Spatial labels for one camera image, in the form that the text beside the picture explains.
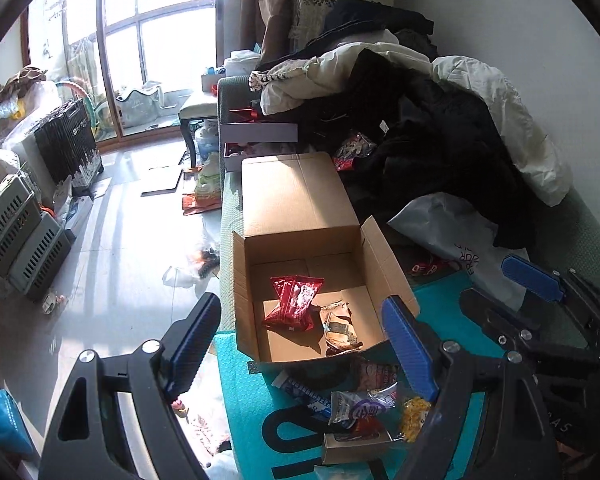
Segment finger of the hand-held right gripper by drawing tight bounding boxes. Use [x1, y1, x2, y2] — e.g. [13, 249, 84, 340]
[459, 287, 600, 356]
[500, 254, 600, 333]

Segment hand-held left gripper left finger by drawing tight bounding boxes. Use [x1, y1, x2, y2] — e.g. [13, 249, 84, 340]
[37, 291, 223, 480]

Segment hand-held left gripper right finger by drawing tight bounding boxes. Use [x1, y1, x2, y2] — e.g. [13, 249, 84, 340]
[380, 295, 563, 480]

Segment silver packet with purple logo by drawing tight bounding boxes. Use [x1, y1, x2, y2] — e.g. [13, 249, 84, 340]
[327, 390, 398, 431]

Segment snack packets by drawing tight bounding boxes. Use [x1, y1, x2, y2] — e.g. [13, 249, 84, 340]
[321, 430, 393, 466]

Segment brown cardboard box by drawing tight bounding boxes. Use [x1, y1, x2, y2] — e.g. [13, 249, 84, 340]
[230, 152, 421, 365]

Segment brown cereal snack packet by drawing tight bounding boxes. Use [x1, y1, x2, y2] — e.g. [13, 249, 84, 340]
[355, 355, 401, 396]

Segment brown pastry snack packet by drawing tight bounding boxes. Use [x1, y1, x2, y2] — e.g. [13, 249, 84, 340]
[320, 302, 363, 356]

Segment teal mat with black print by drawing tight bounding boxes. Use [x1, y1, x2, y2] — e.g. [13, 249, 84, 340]
[215, 270, 571, 480]

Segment red printed cloth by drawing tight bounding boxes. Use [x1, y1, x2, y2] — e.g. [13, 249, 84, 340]
[407, 257, 461, 278]

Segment clear plastic bag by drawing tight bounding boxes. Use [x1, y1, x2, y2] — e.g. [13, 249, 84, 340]
[162, 237, 221, 288]

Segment white plastic bag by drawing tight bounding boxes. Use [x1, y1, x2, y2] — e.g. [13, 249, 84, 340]
[387, 192, 531, 311]

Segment blue and white tube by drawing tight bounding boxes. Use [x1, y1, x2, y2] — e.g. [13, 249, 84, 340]
[272, 372, 333, 421]

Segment green sofa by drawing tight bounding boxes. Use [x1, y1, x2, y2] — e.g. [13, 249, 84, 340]
[215, 75, 600, 480]

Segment orange packet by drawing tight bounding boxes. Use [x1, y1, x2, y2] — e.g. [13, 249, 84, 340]
[182, 192, 221, 216]

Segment black clothes pile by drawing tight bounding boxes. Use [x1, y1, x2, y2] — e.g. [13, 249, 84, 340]
[300, 0, 536, 251]

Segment white padded jacket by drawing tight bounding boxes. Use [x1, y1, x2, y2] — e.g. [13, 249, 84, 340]
[260, 42, 573, 206]

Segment grey plastic crate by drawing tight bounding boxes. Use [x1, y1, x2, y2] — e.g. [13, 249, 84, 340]
[10, 210, 73, 301]
[0, 174, 36, 261]

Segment blue plastic bag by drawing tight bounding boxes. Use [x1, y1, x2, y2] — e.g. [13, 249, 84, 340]
[0, 382, 36, 456]

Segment red and white snack packet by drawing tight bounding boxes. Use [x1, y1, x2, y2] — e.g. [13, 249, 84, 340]
[332, 132, 376, 171]

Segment white gift box red ribbon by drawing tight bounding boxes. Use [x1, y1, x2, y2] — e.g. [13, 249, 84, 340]
[219, 107, 298, 146]

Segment black ribbed heater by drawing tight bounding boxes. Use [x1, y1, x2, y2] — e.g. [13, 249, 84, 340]
[34, 99, 104, 191]

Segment small white table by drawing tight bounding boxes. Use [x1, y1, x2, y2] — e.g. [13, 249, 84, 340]
[178, 91, 220, 168]

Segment tissue box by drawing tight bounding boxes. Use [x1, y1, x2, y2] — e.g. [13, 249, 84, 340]
[201, 67, 226, 93]

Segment beige curtain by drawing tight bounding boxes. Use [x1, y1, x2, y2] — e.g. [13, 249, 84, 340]
[240, 0, 311, 68]

